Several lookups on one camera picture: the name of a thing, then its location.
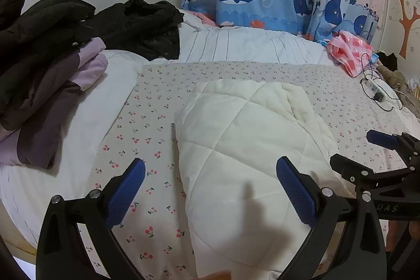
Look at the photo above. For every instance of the pink cloth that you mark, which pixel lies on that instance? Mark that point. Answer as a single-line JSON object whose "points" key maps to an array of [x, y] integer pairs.
{"points": [[205, 17]]}

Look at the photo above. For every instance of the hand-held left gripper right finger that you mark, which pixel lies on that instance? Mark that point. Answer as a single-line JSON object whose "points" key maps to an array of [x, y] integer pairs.
{"points": [[295, 191]]}

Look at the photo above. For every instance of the white striped duvet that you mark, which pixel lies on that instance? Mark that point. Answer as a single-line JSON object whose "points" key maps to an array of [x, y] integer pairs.
{"points": [[246, 43]]}

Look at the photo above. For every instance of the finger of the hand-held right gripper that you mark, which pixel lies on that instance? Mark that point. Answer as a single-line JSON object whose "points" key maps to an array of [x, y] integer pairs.
{"points": [[347, 167], [377, 137]]}

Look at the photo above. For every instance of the cream quilted blanket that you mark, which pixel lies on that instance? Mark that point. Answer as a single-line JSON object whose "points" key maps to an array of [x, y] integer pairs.
{"points": [[242, 142]]}

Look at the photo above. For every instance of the pink plastic bag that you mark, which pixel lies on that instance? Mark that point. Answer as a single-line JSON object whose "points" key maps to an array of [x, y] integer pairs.
{"points": [[347, 50]]}

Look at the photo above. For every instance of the dark cloth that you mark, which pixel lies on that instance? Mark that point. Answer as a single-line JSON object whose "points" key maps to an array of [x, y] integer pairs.
{"points": [[387, 58]]}

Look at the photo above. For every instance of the black fleece garment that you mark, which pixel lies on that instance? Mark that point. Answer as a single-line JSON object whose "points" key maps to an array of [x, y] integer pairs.
{"points": [[36, 34]]}

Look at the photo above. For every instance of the cherry print bed sheet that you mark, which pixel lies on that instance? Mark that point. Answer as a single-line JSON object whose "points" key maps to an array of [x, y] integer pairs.
{"points": [[157, 109]]}

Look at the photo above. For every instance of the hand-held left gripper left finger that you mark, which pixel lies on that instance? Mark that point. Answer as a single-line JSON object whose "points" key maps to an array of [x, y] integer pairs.
{"points": [[126, 189]]}

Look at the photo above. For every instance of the lilac purple jacket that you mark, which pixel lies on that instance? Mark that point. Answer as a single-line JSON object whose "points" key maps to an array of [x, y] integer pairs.
{"points": [[88, 66]]}

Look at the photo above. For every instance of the person's right hand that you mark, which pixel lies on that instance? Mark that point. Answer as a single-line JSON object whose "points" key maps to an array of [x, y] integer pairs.
{"points": [[392, 235]]}

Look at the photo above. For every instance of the person's left hand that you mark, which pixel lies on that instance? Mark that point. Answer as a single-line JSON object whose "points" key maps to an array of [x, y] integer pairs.
{"points": [[216, 275]]}

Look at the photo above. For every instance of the brown garment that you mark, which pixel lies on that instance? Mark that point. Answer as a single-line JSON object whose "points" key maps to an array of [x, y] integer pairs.
{"points": [[397, 78]]}

